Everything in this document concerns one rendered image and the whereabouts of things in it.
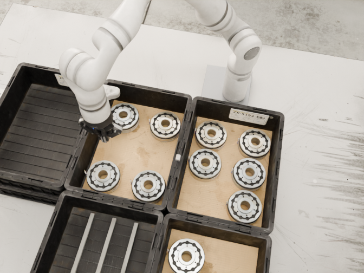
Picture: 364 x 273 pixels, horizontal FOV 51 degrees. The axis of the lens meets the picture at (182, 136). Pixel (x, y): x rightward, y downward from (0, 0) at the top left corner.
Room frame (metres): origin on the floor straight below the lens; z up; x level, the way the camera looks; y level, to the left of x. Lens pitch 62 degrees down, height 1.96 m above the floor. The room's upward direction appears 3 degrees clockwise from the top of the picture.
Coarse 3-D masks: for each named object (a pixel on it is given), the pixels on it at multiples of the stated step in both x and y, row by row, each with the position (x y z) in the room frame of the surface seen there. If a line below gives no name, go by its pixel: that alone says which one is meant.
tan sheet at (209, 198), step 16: (240, 128) 0.65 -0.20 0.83; (256, 128) 0.65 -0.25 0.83; (192, 144) 0.58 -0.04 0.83; (256, 144) 0.59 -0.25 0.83; (224, 160) 0.52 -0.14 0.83; (224, 176) 0.47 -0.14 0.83; (192, 192) 0.41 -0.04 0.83; (208, 192) 0.41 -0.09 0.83; (224, 192) 0.42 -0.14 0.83; (256, 192) 0.42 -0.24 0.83; (192, 208) 0.36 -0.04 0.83; (208, 208) 0.36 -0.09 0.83; (224, 208) 0.36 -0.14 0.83; (256, 224) 0.32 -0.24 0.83
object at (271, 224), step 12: (192, 108) 0.65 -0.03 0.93; (240, 108) 0.67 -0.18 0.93; (252, 108) 0.67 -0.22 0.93; (276, 156) 0.50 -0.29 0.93; (180, 168) 0.44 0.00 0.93; (276, 168) 0.47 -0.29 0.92; (276, 180) 0.42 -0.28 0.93; (276, 192) 0.39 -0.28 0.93; (168, 204) 0.33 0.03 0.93; (192, 216) 0.30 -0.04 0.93; (204, 216) 0.31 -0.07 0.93; (240, 228) 0.28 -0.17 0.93; (252, 228) 0.28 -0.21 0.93; (264, 228) 0.28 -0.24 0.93
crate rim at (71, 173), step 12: (120, 84) 0.73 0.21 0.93; (132, 84) 0.73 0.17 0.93; (180, 96) 0.70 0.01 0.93; (84, 132) 0.55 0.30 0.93; (180, 132) 0.57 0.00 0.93; (84, 144) 0.51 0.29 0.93; (180, 144) 0.52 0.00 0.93; (72, 168) 0.42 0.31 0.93; (168, 180) 0.40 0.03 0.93; (84, 192) 0.35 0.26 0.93; (96, 192) 0.36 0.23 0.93; (168, 192) 0.37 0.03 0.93; (132, 204) 0.33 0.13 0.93; (144, 204) 0.33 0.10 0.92
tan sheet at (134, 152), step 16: (144, 112) 0.69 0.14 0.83; (176, 112) 0.70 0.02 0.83; (144, 128) 0.63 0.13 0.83; (112, 144) 0.56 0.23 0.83; (128, 144) 0.56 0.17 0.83; (144, 144) 0.57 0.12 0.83; (160, 144) 0.57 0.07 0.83; (176, 144) 0.57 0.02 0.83; (96, 160) 0.50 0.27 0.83; (112, 160) 0.50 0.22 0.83; (128, 160) 0.51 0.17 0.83; (144, 160) 0.51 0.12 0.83; (160, 160) 0.51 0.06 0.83; (128, 176) 0.45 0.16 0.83; (112, 192) 0.39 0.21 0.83; (128, 192) 0.40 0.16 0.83
